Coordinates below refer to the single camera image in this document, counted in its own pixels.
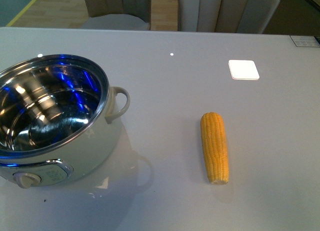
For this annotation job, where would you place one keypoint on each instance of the yellow corn cob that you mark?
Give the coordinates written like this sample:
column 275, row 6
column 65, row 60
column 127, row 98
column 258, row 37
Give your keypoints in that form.
column 214, row 147

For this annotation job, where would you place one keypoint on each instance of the pale green electric cooking pot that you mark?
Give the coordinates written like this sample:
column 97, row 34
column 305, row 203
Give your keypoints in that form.
column 59, row 119

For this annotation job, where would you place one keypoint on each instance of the beige upholstered chair left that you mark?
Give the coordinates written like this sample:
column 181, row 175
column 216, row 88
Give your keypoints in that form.
column 128, row 15

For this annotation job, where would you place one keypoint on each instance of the beige upholstered chair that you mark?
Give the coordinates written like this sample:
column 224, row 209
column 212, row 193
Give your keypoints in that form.
column 225, row 16
column 128, row 15

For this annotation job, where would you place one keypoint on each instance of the beige upholstered chair right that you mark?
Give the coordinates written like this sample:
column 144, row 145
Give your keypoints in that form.
column 225, row 16

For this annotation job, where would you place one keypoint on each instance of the blue white label sticker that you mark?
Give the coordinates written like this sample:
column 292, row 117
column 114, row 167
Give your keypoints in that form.
column 306, row 41

